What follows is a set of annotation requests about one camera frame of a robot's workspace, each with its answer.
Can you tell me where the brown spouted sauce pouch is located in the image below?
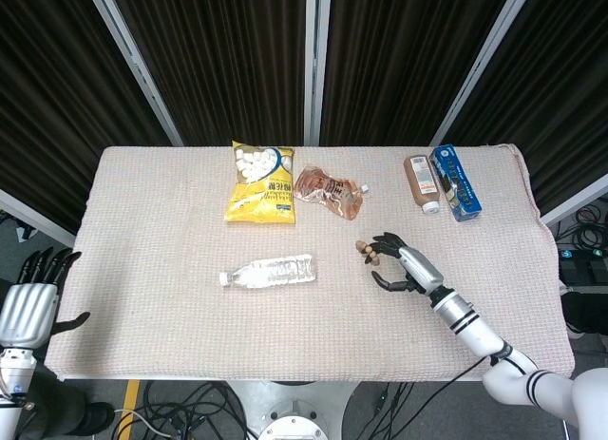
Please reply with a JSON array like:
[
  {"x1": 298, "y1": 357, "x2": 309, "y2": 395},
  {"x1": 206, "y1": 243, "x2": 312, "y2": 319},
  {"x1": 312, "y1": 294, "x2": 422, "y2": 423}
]
[{"x1": 293, "y1": 163, "x2": 371, "y2": 221}]

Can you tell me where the grey metal frame post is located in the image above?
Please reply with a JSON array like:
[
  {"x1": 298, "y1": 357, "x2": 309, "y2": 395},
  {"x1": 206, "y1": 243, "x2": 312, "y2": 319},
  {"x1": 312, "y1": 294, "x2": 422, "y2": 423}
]
[
  {"x1": 429, "y1": 0, "x2": 531, "y2": 146},
  {"x1": 85, "y1": 0, "x2": 184, "y2": 146},
  {"x1": 303, "y1": 0, "x2": 333, "y2": 146}
]

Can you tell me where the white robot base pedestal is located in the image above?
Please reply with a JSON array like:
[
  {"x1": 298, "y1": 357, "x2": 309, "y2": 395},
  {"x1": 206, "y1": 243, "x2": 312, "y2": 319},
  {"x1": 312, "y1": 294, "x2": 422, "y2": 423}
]
[{"x1": 227, "y1": 380, "x2": 358, "y2": 440}]

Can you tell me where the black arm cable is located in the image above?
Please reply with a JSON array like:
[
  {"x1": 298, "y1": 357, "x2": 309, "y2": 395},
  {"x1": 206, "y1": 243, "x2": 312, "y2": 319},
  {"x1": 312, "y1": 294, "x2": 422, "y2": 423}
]
[{"x1": 407, "y1": 349, "x2": 517, "y2": 440}]

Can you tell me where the beige waffle table cloth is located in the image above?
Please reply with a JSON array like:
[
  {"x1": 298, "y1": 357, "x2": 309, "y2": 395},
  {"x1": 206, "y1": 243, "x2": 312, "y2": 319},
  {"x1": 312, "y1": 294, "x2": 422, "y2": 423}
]
[{"x1": 43, "y1": 143, "x2": 576, "y2": 383}]

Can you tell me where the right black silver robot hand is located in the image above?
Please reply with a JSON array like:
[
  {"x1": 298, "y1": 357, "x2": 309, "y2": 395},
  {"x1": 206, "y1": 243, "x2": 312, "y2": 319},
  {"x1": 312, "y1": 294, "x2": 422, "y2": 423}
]
[{"x1": 371, "y1": 231, "x2": 447, "y2": 297}]

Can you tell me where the yellow marshmallow bag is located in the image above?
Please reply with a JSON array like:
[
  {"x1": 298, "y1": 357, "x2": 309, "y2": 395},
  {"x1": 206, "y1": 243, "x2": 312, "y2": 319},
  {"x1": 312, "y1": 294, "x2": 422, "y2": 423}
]
[{"x1": 223, "y1": 140, "x2": 297, "y2": 225}]

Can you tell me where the white floor cable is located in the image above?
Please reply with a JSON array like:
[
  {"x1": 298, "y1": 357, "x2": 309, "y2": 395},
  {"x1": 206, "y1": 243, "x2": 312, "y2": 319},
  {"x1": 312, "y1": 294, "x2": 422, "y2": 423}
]
[{"x1": 115, "y1": 408, "x2": 173, "y2": 437}]

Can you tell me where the grey metal frame rail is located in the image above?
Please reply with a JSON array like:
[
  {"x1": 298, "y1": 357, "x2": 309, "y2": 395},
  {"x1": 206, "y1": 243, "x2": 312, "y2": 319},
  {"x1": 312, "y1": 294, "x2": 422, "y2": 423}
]
[
  {"x1": 541, "y1": 172, "x2": 608, "y2": 227},
  {"x1": 0, "y1": 188, "x2": 78, "y2": 247}
]

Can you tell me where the blue rectangular carton box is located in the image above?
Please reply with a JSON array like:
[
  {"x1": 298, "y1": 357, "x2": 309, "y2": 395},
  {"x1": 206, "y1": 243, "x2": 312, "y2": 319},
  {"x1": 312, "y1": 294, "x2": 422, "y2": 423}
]
[{"x1": 428, "y1": 143, "x2": 484, "y2": 223}]

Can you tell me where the wooden bead bracelet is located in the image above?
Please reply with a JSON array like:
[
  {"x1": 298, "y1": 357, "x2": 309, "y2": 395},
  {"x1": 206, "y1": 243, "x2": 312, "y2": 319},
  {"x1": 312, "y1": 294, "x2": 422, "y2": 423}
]
[{"x1": 355, "y1": 239, "x2": 382, "y2": 265}]

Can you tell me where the brown bottle white cap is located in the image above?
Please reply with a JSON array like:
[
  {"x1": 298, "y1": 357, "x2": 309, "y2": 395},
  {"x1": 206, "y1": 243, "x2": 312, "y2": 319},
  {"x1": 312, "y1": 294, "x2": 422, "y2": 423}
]
[{"x1": 403, "y1": 155, "x2": 442, "y2": 216}]

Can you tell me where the black pleated curtain panel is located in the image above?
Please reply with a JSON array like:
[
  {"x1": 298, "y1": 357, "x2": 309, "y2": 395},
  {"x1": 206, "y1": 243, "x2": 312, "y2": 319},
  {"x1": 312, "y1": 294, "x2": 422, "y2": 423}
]
[
  {"x1": 0, "y1": 0, "x2": 175, "y2": 235},
  {"x1": 320, "y1": 0, "x2": 517, "y2": 146},
  {"x1": 107, "y1": 0, "x2": 314, "y2": 146},
  {"x1": 446, "y1": 0, "x2": 608, "y2": 216}
]

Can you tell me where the clear plastic water bottle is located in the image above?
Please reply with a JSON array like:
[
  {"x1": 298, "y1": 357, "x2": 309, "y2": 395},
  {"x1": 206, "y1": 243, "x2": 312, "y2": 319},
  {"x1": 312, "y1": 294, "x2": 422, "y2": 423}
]
[{"x1": 218, "y1": 254, "x2": 318, "y2": 289}]

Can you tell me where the black floor cable bundle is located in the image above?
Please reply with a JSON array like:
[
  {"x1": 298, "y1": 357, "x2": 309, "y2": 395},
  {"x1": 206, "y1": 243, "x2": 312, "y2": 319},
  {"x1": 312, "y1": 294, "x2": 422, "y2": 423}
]
[{"x1": 142, "y1": 381, "x2": 260, "y2": 440}]

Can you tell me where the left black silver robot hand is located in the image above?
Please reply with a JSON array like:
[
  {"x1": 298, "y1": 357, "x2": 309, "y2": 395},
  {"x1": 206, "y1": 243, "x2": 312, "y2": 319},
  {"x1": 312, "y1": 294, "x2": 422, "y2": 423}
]
[{"x1": 0, "y1": 247, "x2": 91, "y2": 351}]

